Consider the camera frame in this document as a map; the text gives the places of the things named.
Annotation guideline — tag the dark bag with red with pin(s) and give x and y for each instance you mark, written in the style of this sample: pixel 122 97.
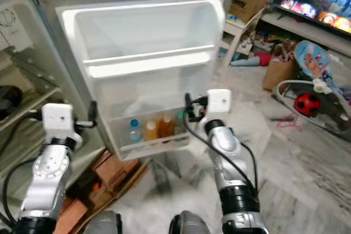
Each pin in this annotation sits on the dark bag with red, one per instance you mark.
pixel 11 101

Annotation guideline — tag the pink and blue toy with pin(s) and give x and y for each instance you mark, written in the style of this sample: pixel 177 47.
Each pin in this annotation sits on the pink and blue toy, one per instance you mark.
pixel 255 59

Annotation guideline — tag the small white table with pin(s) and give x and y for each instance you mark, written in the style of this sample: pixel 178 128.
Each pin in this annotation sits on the small white table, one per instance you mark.
pixel 238 31

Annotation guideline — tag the clear bottle with green cap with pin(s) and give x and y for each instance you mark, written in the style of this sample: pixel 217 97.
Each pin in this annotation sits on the clear bottle with green cap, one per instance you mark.
pixel 180 123

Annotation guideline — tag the brown paper bag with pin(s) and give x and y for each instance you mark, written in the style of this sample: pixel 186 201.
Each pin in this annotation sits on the brown paper bag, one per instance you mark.
pixel 279 72

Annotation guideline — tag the short orange drink bottle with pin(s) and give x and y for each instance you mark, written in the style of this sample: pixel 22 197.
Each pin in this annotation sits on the short orange drink bottle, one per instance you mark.
pixel 152 131

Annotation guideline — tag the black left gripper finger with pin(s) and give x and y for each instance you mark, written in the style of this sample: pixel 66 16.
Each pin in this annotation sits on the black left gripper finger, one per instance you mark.
pixel 94 112

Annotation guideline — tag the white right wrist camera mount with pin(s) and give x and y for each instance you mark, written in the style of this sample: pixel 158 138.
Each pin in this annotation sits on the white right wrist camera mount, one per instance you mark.
pixel 219 104

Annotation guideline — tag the clear bottle with blue cap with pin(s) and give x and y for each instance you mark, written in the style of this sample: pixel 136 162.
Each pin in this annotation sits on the clear bottle with blue cap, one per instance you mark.
pixel 135 131

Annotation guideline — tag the tall amber drink bottle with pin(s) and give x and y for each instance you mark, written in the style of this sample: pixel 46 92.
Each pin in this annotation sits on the tall amber drink bottle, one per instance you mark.
pixel 166 127

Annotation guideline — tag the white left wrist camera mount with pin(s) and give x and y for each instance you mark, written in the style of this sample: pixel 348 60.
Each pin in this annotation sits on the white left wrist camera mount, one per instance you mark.
pixel 59 121

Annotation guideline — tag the grey robot leg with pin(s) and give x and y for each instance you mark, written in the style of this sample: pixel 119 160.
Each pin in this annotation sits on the grey robot leg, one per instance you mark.
pixel 105 223
pixel 192 223

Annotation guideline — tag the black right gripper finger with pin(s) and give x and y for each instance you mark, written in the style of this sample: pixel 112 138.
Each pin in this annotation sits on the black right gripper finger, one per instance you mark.
pixel 187 104

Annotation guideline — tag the baby bouncer with printed seat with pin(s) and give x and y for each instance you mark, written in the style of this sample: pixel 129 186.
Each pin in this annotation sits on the baby bouncer with printed seat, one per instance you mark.
pixel 315 61

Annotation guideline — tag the grey right robot leg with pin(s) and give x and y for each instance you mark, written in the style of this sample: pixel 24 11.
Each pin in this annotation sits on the grey right robot leg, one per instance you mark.
pixel 192 223

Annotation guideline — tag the grey left robot leg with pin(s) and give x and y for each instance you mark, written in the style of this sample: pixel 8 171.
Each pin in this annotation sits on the grey left robot leg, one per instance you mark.
pixel 105 223

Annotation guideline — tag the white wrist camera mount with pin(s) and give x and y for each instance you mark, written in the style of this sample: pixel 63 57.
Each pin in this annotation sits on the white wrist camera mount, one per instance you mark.
pixel 59 121
pixel 219 104

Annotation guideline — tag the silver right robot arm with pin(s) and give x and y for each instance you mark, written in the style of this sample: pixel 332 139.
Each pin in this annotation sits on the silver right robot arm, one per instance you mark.
pixel 230 163

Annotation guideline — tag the red ladybird ball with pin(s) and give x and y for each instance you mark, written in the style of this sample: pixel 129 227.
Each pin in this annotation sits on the red ladybird ball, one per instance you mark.
pixel 306 104

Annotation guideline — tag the white television shelf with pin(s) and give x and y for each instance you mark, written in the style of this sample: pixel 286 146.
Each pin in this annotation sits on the white television shelf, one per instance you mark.
pixel 307 31

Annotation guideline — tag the orange brick base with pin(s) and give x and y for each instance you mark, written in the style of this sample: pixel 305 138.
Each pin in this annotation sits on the orange brick base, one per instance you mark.
pixel 107 182

